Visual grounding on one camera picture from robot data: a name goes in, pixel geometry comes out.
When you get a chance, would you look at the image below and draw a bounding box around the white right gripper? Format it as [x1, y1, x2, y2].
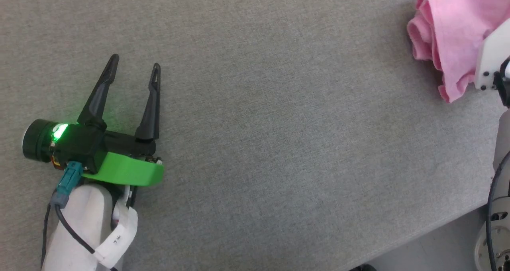
[474, 18, 510, 107]

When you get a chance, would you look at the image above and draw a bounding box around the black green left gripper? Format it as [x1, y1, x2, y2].
[51, 54, 165, 186]

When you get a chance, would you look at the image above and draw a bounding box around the pink garment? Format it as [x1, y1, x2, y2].
[406, 0, 510, 103]

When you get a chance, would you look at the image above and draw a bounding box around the grey fabric sofa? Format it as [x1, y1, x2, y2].
[0, 0, 510, 271]

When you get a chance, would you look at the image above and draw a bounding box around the black cable with teal connector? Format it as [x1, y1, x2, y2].
[41, 161, 120, 271]

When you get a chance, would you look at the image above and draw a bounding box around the white label strap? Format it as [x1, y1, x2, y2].
[94, 206, 139, 269]

